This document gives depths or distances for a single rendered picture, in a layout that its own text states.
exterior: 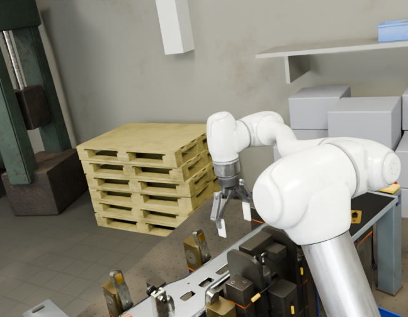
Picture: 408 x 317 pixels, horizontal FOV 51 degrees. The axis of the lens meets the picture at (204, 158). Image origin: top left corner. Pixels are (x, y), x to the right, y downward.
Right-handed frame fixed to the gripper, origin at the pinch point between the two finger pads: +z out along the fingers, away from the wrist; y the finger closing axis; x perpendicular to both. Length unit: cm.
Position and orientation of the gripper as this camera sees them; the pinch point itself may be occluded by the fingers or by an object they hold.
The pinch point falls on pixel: (235, 224)
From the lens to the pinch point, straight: 156.9
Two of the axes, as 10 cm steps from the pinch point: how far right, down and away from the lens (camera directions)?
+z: 1.5, 9.3, 3.3
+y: -7.1, 3.4, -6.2
